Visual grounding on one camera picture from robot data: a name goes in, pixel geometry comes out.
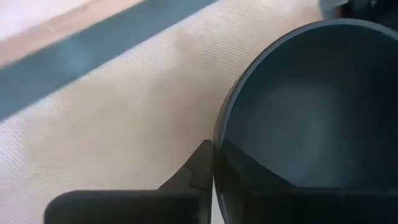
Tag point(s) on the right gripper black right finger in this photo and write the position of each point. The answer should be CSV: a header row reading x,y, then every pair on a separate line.
x,y
311,208

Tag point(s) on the black round bowl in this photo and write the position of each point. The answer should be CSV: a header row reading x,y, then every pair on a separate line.
x,y
317,102

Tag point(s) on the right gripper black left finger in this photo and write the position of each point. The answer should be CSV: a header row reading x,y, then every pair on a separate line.
x,y
174,205

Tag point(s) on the beige placemat with grey border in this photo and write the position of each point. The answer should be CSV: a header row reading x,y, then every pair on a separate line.
x,y
124,109

